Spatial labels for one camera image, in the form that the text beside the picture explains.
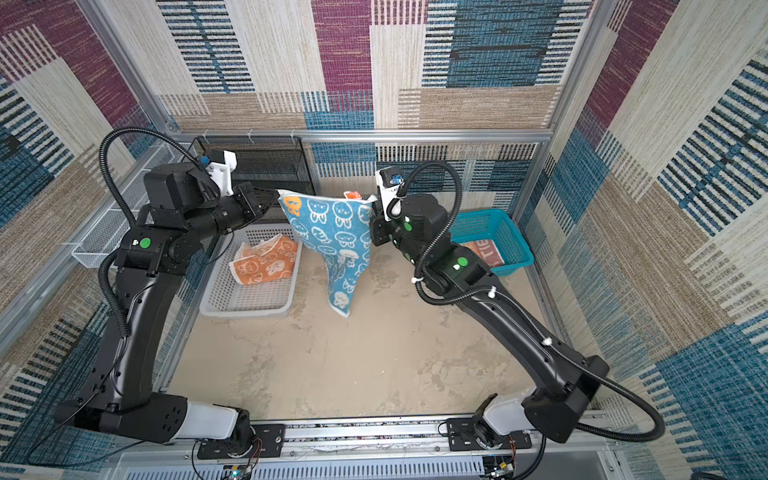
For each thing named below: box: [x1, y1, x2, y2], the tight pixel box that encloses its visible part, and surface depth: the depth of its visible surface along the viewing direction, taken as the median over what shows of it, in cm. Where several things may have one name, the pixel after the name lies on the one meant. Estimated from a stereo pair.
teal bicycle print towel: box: [277, 190, 377, 318], surface depth 69 cm
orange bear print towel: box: [229, 233, 298, 285], surface depth 106 cm
